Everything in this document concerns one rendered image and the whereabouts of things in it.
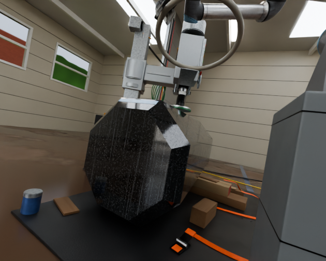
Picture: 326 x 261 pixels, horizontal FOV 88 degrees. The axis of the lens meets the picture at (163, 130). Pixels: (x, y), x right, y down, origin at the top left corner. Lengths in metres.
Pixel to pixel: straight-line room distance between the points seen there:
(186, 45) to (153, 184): 1.25
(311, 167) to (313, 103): 0.17
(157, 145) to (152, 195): 0.29
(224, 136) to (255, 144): 1.01
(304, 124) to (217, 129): 5.96
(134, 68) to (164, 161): 1.60
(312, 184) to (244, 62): 6.63
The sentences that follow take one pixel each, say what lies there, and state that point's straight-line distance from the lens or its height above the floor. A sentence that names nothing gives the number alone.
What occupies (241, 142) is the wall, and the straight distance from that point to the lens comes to 6.48.
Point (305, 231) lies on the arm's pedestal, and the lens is 0.64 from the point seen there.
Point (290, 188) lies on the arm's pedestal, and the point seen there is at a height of 0.57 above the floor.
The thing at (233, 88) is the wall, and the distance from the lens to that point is 6.78.
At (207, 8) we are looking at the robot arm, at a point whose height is 1.44.
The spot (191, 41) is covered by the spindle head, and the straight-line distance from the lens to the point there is 1.75.
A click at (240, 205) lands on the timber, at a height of 0.06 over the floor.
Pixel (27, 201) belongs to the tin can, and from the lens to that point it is 1.40.
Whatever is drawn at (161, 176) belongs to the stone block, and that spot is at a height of 0.41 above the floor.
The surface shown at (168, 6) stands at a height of 1.28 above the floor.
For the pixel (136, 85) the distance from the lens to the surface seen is 2.30.
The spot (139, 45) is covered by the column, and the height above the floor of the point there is 1.75.
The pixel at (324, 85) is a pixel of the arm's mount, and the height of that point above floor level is 0.91.
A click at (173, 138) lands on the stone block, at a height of 0.64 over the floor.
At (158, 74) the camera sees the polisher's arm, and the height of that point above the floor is 1.40.
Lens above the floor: 0.67
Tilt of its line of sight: level
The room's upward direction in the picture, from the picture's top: 10 degrees clockwise
